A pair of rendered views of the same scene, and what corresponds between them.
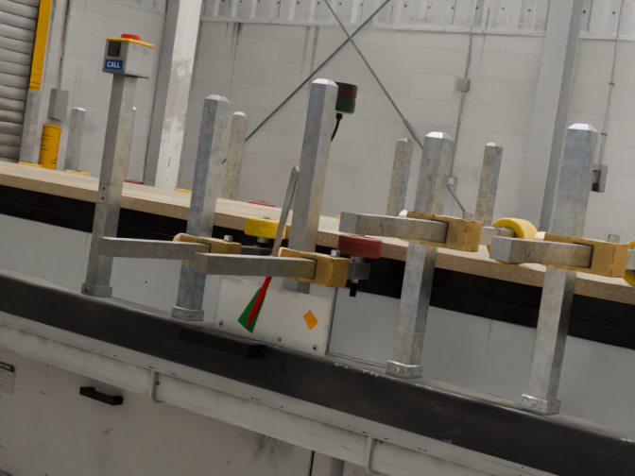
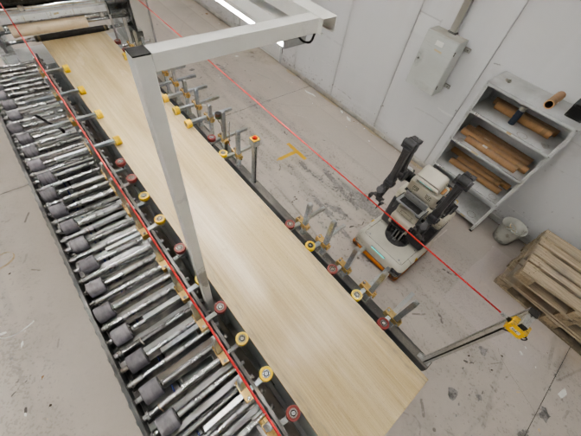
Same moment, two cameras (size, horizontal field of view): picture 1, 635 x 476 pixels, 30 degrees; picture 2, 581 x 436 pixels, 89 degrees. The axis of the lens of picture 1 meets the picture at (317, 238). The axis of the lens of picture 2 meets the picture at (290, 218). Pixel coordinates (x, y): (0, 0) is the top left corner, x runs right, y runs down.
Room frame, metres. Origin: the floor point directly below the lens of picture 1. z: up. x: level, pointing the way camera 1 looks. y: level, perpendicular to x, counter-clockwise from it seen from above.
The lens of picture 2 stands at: (4.34, 0.99, 2.84)
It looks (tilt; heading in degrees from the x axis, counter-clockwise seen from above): 53 degrees down; 184
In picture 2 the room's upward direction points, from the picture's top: 11 degrees clockwise
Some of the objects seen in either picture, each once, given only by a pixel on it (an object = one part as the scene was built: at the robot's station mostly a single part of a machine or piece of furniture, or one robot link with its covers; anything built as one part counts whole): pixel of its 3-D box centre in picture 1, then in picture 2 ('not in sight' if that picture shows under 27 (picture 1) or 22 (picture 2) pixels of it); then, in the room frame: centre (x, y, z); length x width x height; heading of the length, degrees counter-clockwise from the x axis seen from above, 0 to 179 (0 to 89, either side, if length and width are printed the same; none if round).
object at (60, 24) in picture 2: not in sight; (69, 22); (0.93, -2.37, 1.05); 1.43 x 0.12 x 0.12; 142
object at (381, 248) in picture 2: not in sight; (392, 241); (2.29, 2.04, 0.16); 0.67 x 0.64 x 0.25; 143
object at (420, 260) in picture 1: (418, 278); (211, 125); (1.94, -0.17, 0.86); 0.04 x 0.04 x 0.48; 52
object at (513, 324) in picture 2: not in sight; (462, 345); (3.68, 2.03, 1.20); 0.15 x 0.12 x 1.00; 52
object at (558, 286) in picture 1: (559, 282); (198, 109); (1.79, -0.37, 0.90); 0.04 x 0.04 x 0.48; 52
